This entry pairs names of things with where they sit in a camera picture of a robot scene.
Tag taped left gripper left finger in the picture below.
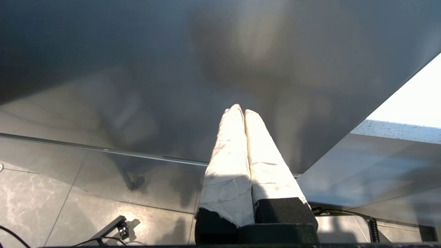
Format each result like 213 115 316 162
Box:
195 104 255 244

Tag tall cabinet unit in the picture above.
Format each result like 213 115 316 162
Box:
0 0 441 176

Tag thin black cable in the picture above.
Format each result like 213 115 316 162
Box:
0 226 32 248
71 236 130 248

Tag base cabinet front panel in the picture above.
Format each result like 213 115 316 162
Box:
297 133 441 228

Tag small black block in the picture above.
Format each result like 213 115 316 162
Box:
418 225 439 242

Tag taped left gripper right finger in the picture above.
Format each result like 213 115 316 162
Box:
245 110 318 226

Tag black coiled cable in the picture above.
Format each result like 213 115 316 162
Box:
311 206 381 244

